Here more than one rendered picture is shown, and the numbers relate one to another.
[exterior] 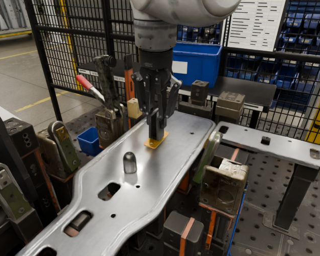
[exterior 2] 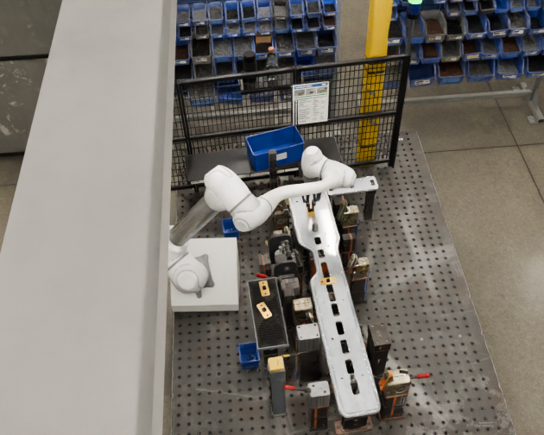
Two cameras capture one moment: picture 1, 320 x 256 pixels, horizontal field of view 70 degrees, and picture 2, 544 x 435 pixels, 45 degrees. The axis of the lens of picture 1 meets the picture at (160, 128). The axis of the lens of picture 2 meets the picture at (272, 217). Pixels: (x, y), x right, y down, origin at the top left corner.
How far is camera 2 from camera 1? 3.07 m
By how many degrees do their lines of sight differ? 32
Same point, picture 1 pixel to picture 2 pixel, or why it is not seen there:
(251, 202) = not seen: hidden behind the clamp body
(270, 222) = (363, 218)
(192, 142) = (325, 204)
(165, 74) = not seen: hidden behind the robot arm
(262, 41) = (320, 117)
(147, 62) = not seen: hidden behind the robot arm
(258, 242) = (362, 230)
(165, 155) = (320, 216)
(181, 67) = (282, 155)
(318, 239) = (384, 214)
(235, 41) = (303, 121)
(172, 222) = (344, 237)
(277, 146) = (357, 185)
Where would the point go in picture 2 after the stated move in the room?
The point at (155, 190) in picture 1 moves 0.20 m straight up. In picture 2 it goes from (332, 231) to (333, 206)
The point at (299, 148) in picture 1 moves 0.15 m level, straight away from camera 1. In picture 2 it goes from (366, 182) to (363, 164)
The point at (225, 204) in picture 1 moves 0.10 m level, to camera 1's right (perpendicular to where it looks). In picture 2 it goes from (353, 223) to (367, 214)
